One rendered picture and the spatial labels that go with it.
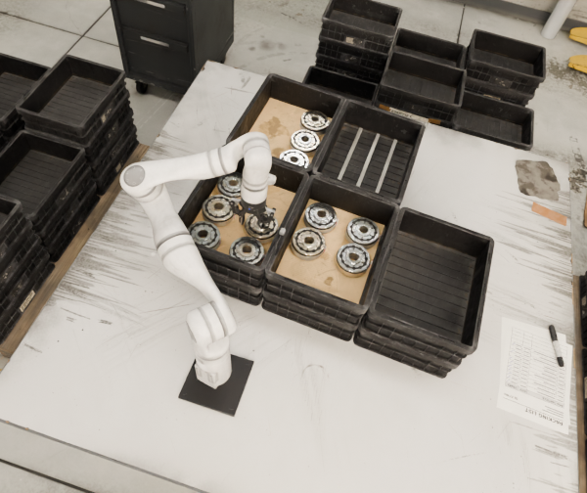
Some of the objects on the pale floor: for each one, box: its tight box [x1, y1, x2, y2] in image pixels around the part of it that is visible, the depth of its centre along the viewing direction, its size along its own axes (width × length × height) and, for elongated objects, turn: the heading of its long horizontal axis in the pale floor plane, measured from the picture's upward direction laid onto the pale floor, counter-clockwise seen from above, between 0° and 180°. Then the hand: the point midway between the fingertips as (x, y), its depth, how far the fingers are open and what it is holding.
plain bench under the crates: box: [0, 60, 579, 493], centre depth 198 cm, size 160×160×70 cm
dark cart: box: [110, 0, 234, 95], centre depth 280 cm, size 60×45×90 cm
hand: (251, 222), depth 155 cm, fingers open, 5 cm apart
